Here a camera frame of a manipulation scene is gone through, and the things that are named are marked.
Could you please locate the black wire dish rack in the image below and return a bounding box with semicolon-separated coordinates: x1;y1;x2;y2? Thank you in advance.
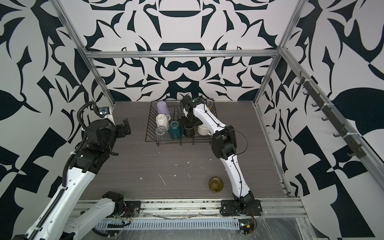
145;100;212;147

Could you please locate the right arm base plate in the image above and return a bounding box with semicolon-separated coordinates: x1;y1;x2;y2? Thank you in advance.
220;200;263;217

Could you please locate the lavender plastic cup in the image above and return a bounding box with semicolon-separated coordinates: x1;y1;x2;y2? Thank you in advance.
157;101;171;116

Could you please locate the wall hook rail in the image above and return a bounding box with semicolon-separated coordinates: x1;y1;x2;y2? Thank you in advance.
298;72;371;159

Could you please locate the small green circuit board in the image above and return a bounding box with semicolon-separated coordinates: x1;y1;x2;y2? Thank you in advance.
239;218;257;235

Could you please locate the black mug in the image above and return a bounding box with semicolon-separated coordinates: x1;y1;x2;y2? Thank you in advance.
183;126;195;138

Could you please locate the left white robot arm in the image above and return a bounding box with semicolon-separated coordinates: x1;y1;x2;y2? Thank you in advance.
13;101;132;240

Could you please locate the olive green glass cup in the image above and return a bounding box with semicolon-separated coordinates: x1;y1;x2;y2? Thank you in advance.
209;177;224;193

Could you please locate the white slotted cable duct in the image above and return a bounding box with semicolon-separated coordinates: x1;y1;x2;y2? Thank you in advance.
95;219;240;231

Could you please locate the aluminium frame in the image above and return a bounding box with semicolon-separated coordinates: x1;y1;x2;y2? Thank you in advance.
51;1;384;188

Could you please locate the red and white mug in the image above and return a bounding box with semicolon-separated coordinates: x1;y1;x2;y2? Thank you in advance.
198;124;211;136

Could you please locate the cream mug green handle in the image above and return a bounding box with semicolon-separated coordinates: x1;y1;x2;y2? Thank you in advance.
169;121;182;140

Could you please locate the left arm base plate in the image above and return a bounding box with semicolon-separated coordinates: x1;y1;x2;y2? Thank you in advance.
119;201;141;218

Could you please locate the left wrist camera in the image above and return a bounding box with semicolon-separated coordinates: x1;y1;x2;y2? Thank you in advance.
99;107;115;125

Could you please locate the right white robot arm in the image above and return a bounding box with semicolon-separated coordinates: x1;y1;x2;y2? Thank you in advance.
181;96;255;214

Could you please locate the clear glass cup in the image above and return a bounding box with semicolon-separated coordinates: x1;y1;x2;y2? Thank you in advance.
156;126;170;142

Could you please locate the white ceramic mug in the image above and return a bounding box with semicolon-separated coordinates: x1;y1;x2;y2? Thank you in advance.
156;114;171;131

